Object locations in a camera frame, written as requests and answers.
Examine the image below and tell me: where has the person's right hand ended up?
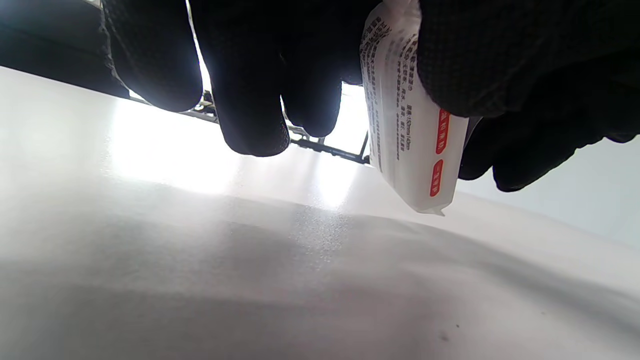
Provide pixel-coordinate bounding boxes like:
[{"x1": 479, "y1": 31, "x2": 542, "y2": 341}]
[{"x1": 458, "y1": 49, "x2": 640, "y2": 193}]

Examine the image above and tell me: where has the person's left hand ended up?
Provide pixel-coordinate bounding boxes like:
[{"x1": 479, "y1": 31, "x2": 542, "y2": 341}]
[{"x1": 100, "y1": 0, "x2": 640, "y2": 158}]

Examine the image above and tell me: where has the white packet with red labels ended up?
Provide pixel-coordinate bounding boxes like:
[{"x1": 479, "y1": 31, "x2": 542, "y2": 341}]
[{"x1": 359, "y1": 0, "x2": 470, "y2": 217}]

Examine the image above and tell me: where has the dark background panel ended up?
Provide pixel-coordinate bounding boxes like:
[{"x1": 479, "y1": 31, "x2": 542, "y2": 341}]
[{"x1": 0, "y1": 0, "x2": 132, "y2": 99}]

